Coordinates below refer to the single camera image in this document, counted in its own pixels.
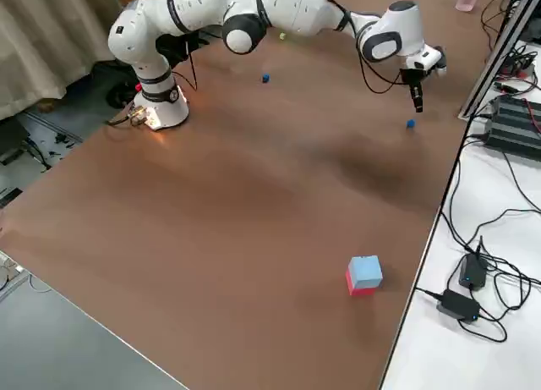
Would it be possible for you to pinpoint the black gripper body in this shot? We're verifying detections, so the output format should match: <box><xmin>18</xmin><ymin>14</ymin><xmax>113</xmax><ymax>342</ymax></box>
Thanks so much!
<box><xmin>399</xmin><ymin>47</ymin><xmax>448</xmax><ymax>89</ymax></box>

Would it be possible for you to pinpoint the black power adapter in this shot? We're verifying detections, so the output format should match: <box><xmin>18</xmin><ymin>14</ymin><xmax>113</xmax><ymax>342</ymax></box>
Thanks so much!
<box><xmin>458</xmin><ymin>252</ymin><xmax>488</xmax><ymax>290</ymax></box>
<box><xmin>436</xmin><ymin>288</ymin><xmax>482</xmax><ymax>322</ymax></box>

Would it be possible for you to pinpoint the black finned power supply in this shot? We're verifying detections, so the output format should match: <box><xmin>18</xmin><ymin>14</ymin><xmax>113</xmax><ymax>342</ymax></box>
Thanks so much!
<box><xmin>483</xmin><ymin>94</ymin><xmax>541</xmax><ymax>158</ymax></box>

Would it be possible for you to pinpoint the red and blue box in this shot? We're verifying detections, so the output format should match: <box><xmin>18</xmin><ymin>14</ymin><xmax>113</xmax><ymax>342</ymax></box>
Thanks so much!
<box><xmin>345</xmin><ymin>255</ymin><xmax>384</xmax><ymax>297</ymax></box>

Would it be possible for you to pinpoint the silver aluminium frame post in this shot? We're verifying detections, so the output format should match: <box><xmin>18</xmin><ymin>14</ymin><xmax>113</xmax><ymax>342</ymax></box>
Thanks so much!
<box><xmin>458</xmin><ymin>0</ymin><xmax>534</xmax><ymax>120</ymax></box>

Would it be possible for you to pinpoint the cable hub with plugs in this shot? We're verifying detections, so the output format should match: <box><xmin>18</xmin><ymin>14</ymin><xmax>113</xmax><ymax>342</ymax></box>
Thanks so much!
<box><xmin>502</xmin><ymin>47</ymin><xmax>538</xmax><ymax>83</ymax></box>

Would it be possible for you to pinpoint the beige curtain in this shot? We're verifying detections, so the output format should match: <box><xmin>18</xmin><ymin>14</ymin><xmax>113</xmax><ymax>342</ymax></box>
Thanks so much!
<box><xmin>0</xmin><ymin>0</ymin><xmax>128</xmax><ymax>123</ymax></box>

